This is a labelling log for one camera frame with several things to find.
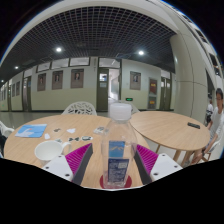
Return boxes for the white plastic chair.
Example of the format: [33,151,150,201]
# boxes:
[0,120,16,138]

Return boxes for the flat round red coaster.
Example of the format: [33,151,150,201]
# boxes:
[99,174,133,190]

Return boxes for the white lattice-back chair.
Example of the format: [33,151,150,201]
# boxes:
[129,103,141,115]
[61,100,98,117]

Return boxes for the white mug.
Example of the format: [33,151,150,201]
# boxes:
[34,140,72,167]

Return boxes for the black bag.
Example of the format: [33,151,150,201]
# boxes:
[0,132,8,158]

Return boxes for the small printed card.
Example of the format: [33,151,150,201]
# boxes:
[93,126,106,135]

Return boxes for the round wooden table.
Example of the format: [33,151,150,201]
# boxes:
[129,110,211,164]

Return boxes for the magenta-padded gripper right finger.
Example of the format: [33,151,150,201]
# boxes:
[133,143,184,186]

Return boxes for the blue and white booklet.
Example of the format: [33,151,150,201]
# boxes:
[14,123,48,139]

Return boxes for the black phone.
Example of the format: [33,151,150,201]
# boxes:
[187,121,202,130]

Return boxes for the person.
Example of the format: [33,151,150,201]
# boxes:
[191,87,224,166]
[204,99,215,126]

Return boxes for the framed wall portraits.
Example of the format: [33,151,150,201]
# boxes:
[1,69,159,101]

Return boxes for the round ceiling lights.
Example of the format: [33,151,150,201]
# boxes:
[0,46,145,84]

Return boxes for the clear plastic water bottle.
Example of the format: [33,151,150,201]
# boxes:
[100,102,139,189]

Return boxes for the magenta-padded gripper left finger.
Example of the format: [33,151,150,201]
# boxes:
[42,142,94,186]

